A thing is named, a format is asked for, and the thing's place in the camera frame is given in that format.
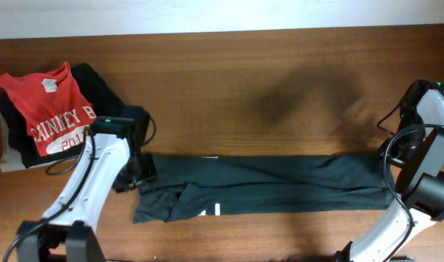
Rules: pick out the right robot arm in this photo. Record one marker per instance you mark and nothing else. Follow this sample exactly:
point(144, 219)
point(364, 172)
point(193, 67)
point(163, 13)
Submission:
point(417, 148)

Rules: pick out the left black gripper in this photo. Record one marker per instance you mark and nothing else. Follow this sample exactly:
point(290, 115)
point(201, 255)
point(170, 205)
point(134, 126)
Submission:
point(148, 169)

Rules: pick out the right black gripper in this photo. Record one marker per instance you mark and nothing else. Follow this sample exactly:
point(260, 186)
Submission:
point(387, 153)

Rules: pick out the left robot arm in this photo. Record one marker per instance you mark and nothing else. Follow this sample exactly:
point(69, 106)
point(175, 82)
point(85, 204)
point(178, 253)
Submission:
point(111, 159)

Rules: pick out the dark green t-shirt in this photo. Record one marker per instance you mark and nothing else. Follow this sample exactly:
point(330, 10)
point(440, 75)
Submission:
point(189, 186)

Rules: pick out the red folded t-shirt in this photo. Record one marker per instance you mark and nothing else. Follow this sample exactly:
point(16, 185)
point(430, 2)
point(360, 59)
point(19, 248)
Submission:
point(55, 110)

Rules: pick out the beige folded t-shirt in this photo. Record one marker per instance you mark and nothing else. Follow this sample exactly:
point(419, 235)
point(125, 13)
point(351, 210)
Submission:
point(11, 159)

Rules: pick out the black folded t-shirt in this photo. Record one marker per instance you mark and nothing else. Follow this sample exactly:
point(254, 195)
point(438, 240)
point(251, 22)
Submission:
point(93, 88)

